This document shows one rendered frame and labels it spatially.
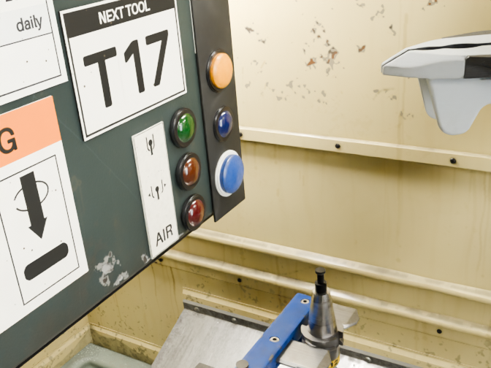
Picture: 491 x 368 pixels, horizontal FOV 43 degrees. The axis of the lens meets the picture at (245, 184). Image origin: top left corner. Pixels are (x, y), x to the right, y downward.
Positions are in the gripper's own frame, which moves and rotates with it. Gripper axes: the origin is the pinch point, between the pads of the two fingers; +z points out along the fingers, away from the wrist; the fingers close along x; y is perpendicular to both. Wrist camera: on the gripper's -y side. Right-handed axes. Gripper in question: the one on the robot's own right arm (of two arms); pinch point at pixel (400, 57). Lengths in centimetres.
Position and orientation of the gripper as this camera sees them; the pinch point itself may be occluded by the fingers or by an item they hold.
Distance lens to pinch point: 46.5
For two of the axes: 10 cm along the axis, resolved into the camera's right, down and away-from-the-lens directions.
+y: 0.8, 9.1, 4.1
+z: -10.0, 0.7, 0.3
